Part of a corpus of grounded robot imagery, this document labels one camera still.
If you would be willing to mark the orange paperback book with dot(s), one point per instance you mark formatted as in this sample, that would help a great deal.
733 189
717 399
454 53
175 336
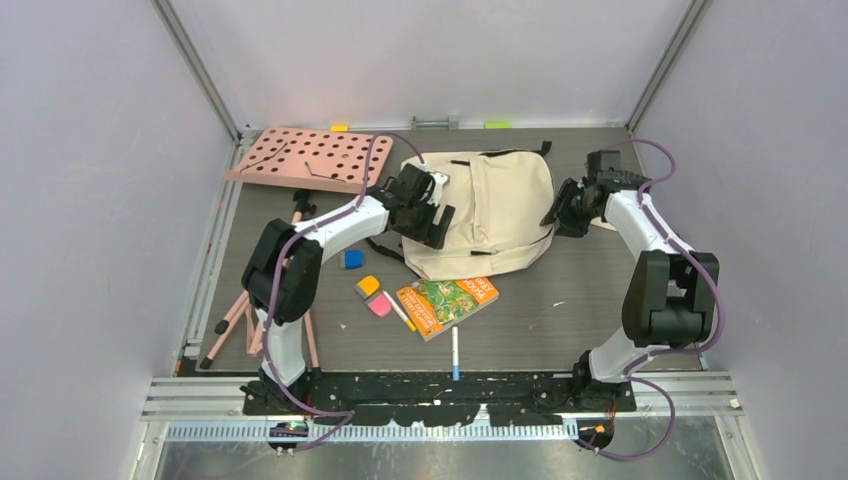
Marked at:
436 306

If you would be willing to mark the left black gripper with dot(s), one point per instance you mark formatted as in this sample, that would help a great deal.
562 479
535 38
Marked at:
430 233

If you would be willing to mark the blue eraser block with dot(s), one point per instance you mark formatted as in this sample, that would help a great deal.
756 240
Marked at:
351 259

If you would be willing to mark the cream canvas backpack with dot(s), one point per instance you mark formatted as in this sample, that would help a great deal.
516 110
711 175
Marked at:
501 199

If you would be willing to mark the pink tripod stand legs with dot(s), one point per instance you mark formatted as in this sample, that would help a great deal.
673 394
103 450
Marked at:
241 307

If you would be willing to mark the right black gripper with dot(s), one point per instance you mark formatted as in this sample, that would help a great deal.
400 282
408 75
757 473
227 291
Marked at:
560 210

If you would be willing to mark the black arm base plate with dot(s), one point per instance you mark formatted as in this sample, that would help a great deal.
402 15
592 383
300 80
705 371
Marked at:
434 399

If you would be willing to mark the blue capped white marker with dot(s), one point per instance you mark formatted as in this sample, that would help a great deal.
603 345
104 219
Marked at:
455 357

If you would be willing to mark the pink eraser block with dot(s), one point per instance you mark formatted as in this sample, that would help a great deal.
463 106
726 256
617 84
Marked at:
380 305

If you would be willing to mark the yellow capped white marker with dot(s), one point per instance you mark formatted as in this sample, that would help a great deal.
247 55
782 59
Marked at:
400 311

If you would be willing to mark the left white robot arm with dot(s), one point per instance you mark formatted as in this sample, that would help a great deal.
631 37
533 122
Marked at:
283 272

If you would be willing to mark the orange eraser block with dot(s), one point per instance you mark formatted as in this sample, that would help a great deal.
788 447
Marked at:
368 286

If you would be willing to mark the green tape tag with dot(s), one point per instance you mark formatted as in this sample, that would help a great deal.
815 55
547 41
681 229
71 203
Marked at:
497 125

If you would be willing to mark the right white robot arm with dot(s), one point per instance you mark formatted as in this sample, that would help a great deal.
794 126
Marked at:
671 299

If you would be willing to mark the pink perforated stand board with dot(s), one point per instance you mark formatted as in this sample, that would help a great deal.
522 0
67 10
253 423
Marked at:
299 158

